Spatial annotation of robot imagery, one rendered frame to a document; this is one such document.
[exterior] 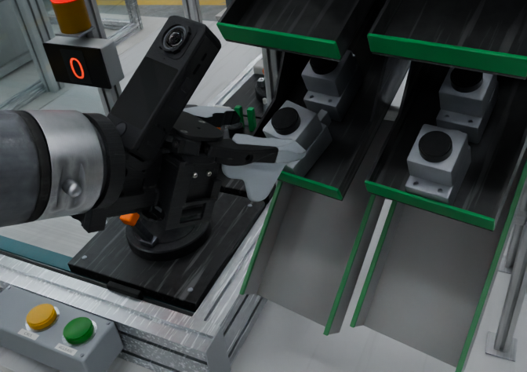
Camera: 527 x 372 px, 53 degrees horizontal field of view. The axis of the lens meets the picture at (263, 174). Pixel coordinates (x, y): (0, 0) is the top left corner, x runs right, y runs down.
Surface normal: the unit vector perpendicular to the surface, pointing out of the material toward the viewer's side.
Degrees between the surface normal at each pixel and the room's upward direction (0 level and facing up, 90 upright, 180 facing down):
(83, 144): 57
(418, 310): 45
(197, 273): 0
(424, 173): 115
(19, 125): 37
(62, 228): 0
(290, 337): 0
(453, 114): 25
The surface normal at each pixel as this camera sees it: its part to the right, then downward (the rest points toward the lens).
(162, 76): -0.43, -0.35
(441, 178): -0.47, 0.82
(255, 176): 0.47, 0.42
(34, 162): 0.75, -0.09
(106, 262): -0.10, -0.80
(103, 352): 0.90, 0.18
